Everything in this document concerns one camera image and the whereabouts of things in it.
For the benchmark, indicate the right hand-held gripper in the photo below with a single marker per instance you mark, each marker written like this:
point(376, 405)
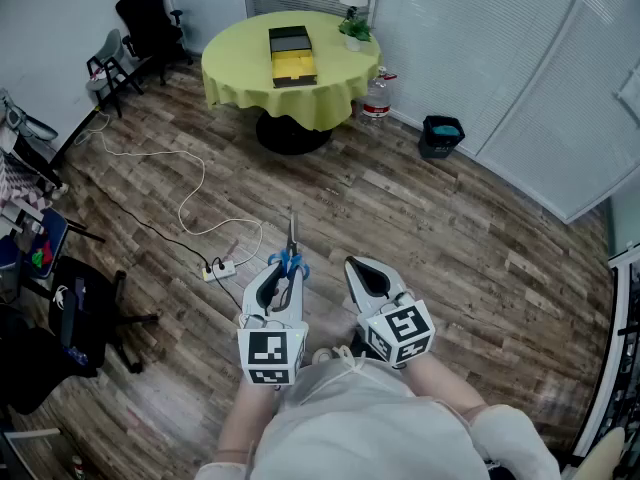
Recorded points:
point(400, 330)

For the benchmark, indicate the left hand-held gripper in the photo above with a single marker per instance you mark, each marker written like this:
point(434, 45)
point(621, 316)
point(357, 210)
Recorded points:
point(272, 350)

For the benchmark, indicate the black and yellow box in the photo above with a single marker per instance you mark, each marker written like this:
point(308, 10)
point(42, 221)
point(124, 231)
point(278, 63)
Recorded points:
point(292, 65)

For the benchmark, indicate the person's left forearm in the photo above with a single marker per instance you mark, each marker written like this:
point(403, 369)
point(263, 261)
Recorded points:
point(245, 418)

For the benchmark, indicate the person's right forearm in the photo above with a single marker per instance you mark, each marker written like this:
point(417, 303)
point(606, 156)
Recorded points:
point(445, 383)

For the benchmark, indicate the white power strip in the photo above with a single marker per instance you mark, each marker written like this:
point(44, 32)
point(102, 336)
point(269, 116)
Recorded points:
point(220, 271)

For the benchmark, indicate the person's white shoe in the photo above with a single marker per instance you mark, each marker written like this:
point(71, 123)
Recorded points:
point(322, 354)

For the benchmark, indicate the person's white shirt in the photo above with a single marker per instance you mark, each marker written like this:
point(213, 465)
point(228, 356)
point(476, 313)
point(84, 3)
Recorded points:
point(360, 418)

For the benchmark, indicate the black trash bin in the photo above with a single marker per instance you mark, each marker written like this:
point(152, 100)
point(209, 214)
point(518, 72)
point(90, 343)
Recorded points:
point(440, 143)

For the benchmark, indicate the black round table base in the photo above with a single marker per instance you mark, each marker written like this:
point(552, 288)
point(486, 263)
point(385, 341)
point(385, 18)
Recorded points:
point(290, 138)

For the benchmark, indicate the clear water bottle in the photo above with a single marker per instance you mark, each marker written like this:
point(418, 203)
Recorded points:
point(377, 95)

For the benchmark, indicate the black swivel chair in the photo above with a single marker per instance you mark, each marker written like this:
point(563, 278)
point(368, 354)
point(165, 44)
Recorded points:
point(75, 308)

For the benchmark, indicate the blue seat chair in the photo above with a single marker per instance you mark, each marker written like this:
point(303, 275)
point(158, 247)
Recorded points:
point(52, 230)

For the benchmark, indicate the yellow-green tablecloth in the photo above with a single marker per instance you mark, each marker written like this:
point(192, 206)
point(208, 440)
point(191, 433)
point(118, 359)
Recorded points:
point(240, 63)

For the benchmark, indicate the green potted plant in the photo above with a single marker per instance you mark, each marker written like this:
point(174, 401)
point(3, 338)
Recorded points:
point(356, 30)

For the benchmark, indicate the checkered cloth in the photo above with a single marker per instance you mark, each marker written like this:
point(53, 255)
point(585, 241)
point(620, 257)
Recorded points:
point(12, 178)

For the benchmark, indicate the grey chair with black legs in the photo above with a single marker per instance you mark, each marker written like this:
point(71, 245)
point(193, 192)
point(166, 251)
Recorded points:
point(111, 55)

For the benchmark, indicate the grey hand-held device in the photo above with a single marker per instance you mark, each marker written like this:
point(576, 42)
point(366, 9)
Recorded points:
point(35, 127)

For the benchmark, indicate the black office chair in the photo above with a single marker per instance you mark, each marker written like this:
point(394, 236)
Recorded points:
point(145, 23)

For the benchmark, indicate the white frame shelf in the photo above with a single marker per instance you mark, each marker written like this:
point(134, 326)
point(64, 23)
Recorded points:
point(625, 368)

